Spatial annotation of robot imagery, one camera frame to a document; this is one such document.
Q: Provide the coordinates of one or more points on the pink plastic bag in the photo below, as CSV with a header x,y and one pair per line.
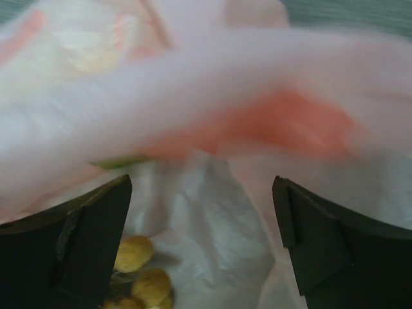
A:
x,y
203,104

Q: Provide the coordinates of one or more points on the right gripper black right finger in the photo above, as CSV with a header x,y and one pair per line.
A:
x,y
340,258

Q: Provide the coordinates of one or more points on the brown fake longan bunch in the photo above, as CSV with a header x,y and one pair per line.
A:
x,y
133,286

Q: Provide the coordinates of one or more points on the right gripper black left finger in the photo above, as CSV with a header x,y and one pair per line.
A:
x,y
63,257

